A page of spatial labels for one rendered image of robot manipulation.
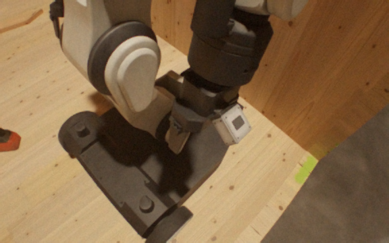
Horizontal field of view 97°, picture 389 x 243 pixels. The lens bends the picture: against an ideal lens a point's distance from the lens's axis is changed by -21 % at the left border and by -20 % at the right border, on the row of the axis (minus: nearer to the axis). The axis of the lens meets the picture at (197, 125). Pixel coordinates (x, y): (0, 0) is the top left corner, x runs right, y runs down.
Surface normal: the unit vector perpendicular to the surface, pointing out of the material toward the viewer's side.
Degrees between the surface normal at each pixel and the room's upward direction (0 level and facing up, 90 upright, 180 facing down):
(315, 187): 0
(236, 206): 0
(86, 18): 79
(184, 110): 11
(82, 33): 66
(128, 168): 0
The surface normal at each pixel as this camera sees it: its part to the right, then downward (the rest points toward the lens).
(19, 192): 0.10, -0.54
